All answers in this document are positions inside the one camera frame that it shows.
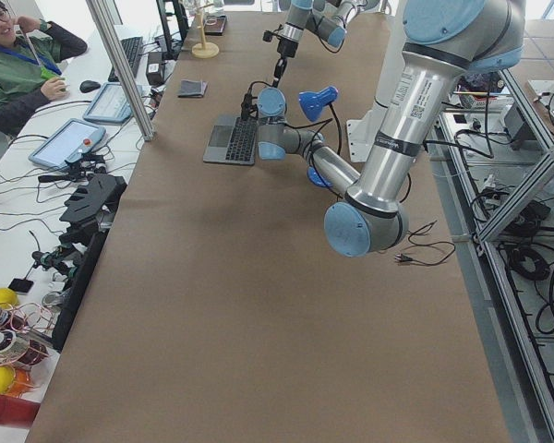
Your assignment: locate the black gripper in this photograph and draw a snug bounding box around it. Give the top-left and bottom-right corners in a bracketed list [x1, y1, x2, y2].
[271, 38, 297, 88]

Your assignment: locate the grey laptop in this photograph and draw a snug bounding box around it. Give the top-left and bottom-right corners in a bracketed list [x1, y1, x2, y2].
[203, 114, 257, 166]

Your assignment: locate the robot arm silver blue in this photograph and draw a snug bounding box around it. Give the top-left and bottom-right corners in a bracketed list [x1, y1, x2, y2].
[262, 1, 380, 88]
[257, 1, 526, 257]

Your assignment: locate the blue desk lamp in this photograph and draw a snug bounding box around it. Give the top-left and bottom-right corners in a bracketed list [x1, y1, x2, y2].
[298, 86, 343, 189]

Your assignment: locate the wooden mug tree stand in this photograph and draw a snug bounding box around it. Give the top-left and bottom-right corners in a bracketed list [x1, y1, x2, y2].
[191, 1, 220, 59]

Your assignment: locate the grey folded cloth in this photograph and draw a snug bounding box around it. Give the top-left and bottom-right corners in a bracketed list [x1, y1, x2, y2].
[177, 79, 208, 98]

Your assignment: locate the black power adapter box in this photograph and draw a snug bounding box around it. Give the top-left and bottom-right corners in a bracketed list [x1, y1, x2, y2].
[146, 52, 165, 86]

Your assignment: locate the black keyboard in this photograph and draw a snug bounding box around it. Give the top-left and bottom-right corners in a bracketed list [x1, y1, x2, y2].
[118, 36, 143, 78]

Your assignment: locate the far teach pendant tablet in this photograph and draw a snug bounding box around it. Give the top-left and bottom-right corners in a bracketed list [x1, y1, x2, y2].
[83, 82, 132, 125]

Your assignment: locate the teach pendant tablet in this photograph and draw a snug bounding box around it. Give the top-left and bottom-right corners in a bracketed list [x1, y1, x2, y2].
[28, 118, 105, 169]
[83, 82, 132, 125]

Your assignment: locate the black computer mouse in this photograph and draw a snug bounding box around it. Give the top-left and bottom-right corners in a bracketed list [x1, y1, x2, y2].
[79, 80, 101, 93]

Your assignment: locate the near teach pendant tablet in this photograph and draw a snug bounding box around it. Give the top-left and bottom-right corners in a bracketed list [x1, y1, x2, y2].
[28, 118, 105, 169]

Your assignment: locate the black plastic rack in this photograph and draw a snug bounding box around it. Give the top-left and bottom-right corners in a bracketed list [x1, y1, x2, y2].
[52, 174, 126, 353]

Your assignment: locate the person in green shirt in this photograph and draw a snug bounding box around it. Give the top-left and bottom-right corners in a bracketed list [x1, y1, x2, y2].
[0, 1, 88, 138]

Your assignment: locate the red cylinder can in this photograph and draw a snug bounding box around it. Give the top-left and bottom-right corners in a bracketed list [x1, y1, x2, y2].
[0, 394, 41, 429]

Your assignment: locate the aluminium frame post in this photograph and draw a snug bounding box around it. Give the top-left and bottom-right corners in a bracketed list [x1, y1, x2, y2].
[86, 0, 154, 142]

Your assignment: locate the black lamp power cable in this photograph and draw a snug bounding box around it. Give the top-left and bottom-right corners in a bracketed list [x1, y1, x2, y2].
[394, 220, 457, 268]

